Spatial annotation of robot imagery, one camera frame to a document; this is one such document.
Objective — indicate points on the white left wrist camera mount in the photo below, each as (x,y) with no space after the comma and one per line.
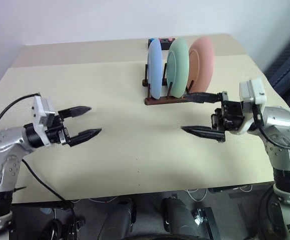
(40,112)

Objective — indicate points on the blue plastic plate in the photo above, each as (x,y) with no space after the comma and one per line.
(154,70)

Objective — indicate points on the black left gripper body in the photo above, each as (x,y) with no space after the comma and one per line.
(57,132)

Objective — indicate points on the black box with coloured buttons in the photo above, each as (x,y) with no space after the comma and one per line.
(165,43)

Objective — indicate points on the pink plastic plate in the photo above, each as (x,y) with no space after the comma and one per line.
(202,65)

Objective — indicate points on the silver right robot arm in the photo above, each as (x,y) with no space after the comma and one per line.
(280,120)

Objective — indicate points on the dark wooden dish rack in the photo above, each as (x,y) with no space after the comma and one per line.
(159,101)

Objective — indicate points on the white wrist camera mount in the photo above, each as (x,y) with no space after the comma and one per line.
(40,112)
(256,92)

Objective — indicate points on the black metal bracket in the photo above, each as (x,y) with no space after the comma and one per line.
(207,222)

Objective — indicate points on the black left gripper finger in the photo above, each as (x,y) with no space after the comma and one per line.
(84,136)
(75,112)

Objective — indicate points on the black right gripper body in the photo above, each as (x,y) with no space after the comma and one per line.
(230,116)

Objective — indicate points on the green plastic plate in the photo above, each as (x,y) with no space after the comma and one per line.
(178,65)

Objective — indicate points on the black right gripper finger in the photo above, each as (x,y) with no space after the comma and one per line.
(202,98)
(207,133)

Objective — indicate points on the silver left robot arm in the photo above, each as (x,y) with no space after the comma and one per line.
(2,142)

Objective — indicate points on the dark rounded leg shape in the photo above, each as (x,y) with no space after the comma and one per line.
(117,220)
(178,217)

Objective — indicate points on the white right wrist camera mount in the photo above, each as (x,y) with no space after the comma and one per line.
(256,92)

